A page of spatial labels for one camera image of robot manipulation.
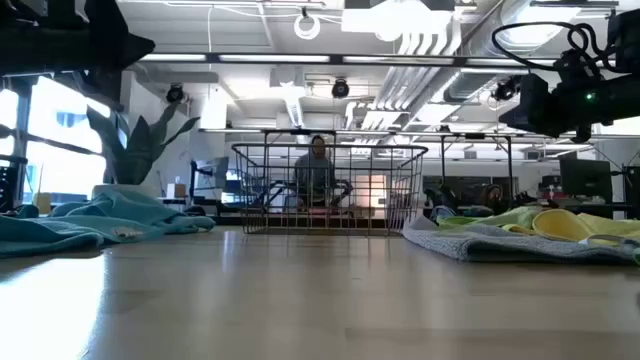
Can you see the yellow microfiber towel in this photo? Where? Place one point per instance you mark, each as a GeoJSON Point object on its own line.
{"type": "Point", "coordinates": [560, 225]}

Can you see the grey microfiber towel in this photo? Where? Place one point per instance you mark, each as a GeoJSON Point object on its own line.
{"type": "Point", "coordinates": [490, 245]}

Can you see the monitor on arm mount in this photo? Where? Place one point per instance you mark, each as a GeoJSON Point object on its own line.
{"type": "Point", "coordinates": [215, 172]}

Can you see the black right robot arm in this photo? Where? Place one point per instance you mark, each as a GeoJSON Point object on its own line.
{"type": "Point", "coordinates": [625, 40]}

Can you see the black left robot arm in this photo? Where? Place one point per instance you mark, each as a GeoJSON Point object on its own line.
{"type": "Point", "coordinates": [40, 30]}

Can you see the black computer monitor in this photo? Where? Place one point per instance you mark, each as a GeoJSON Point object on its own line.
{"type": "Point", "coordinates": [585, 180]}

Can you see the snake plant in white pot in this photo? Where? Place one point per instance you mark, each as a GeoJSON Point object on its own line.
{"type": "Point", "coordinates": [132, 160]}

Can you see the person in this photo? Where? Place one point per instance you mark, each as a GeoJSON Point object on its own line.
{"type": "Point", "coordinates": [492, 197]}
{"type": "Point", "coordinates": [315, 175]}

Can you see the cardboard box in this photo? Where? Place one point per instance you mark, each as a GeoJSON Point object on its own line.
{"type": "Point", "coordinates": [176, 190]}

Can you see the black overhead beam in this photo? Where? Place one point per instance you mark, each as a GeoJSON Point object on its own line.
{"type": "Point", "coordinates": [335, 58]}

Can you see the black hanging camera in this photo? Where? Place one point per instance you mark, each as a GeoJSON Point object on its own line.
{"type": "Point", "coordinates": [175, 93]}
{"type": "Point", "coordinates": [505, 90]}
{"type": "Point", "coordinates": [340, 89]}

